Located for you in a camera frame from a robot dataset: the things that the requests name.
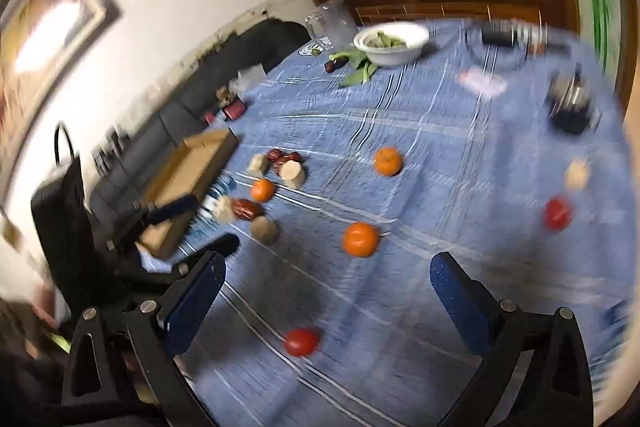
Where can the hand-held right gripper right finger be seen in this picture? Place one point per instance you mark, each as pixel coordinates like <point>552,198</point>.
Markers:
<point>460,302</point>

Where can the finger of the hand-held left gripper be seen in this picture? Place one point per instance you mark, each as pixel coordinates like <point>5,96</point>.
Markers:
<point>220,244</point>
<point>172,208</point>

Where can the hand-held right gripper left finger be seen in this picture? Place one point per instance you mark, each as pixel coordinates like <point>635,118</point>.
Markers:
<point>197,292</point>

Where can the pale beige chunk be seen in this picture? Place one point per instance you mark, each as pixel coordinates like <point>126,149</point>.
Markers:
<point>224,208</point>
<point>263,229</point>
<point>576,174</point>
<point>257,163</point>
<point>292,174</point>

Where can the cardboard box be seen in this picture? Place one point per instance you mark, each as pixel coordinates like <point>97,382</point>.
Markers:
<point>190,172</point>

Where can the small orange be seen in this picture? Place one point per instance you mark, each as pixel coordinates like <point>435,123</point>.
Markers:
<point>262,190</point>

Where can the red tomato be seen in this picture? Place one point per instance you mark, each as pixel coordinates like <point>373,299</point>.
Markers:
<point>301,341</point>
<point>557,213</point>

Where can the large orange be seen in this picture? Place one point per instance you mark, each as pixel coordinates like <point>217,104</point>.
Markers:
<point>360,239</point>

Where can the black clip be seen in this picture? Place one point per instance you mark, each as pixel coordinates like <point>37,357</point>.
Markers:
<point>102,157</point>
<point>119,139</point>

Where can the red plastic bag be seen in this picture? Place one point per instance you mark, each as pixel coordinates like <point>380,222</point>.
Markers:
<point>210,117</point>

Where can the dark jar pink label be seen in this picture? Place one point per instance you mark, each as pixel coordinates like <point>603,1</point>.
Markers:
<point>235,110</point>

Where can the small brown-capped container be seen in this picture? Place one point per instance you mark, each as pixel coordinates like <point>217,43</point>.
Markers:
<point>225,95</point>

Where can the clear plastic bag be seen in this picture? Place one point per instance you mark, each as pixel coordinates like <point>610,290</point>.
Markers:
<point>251,75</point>

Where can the blue checked tablecloth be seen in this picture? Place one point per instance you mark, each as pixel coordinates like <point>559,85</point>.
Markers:
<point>425,122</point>

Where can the black leather sofa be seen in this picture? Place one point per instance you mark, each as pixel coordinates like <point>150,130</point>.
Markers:
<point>260,44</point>

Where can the dark red date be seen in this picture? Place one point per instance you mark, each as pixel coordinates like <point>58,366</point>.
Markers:
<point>331,66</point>

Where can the green leafy vegetable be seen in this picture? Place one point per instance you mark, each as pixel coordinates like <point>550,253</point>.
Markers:
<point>360,72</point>

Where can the black metal jar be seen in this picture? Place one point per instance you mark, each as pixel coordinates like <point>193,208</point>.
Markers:
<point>572,107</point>

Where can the clear glass mug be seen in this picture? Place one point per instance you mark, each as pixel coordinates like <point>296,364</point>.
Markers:
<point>332,24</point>

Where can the white bowl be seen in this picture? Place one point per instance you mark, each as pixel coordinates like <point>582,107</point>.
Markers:
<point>395,54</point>

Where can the chopped green vegetables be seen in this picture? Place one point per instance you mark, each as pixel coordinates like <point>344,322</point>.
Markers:
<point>384,40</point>

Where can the black device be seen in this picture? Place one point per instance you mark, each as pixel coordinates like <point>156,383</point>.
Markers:
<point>500,38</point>

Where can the framed wall painting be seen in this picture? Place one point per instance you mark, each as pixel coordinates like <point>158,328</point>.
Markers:
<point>45,32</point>

